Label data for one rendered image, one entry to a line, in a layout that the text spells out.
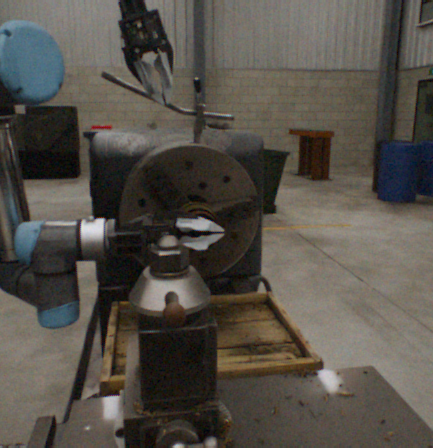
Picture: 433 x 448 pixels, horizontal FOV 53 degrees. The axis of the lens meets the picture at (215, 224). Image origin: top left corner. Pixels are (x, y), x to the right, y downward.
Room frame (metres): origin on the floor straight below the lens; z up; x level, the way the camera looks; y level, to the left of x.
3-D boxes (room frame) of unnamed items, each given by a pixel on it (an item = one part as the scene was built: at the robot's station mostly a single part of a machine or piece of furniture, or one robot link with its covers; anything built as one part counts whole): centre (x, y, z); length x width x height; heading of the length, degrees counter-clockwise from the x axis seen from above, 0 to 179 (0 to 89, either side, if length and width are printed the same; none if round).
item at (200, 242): (0.78, 0.03, 1.06); 0.09 x 0.06 x 0.03; 99
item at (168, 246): (0.40, 0.04, 1.17); 0.04 x 0.04 x 0.03
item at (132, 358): (0.43, 0.05, 0.99); 0.20 x 0.10 x 0.05; 9
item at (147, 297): (0.40, 0.04, 1.13); 0.08 x 0.08 x 0.03
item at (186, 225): (0.78, 0.03, 1.10); 0.09 x 0.06 x 0.03; 99
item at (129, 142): (1.40, 0.15, 1.06); 0.59 x 0.48 x 0.39; 9
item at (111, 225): (0.76, 0.13, 1.08); 0.12 x 0.09 x 0.08; 99
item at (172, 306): (0.35, 0.04, 1.13); 0.04 x 0.02 x 0.02; 9
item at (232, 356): (0.76, 0.02, 0.89); 0.36 x 0.30 x 0.04; 99
